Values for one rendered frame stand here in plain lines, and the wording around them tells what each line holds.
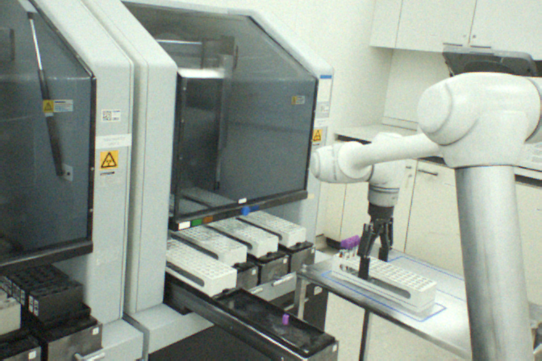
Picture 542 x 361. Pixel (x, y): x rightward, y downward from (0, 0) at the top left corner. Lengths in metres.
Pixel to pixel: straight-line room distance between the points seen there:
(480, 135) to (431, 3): 3.06
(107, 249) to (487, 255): 0.93
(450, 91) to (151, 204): 0.87
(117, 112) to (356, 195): 2.83
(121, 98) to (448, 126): 0.79
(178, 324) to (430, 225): 2.43
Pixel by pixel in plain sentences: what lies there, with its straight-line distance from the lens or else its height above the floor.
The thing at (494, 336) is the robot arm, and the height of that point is 1.06.
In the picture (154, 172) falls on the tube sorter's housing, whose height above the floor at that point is 1.14.
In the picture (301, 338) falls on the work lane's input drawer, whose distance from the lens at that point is 1.50.
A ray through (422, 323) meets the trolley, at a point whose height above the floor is 0.82.
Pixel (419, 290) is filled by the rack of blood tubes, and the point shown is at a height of 0.88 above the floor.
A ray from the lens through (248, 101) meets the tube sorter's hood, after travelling 1.74.
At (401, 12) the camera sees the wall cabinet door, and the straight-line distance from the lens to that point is 4.20.
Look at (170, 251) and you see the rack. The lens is 1.78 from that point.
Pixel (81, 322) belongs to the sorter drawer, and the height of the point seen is 0.82.
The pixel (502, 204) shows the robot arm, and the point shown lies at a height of 1.28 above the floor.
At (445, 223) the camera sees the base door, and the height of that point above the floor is 0.46.
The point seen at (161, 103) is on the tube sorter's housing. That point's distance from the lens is 1.54.
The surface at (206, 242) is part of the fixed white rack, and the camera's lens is 1.85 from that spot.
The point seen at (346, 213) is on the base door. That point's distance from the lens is 4.16.
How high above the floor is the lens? 1.54
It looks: 12 degrees down
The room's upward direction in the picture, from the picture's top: 5 degrees clockwise
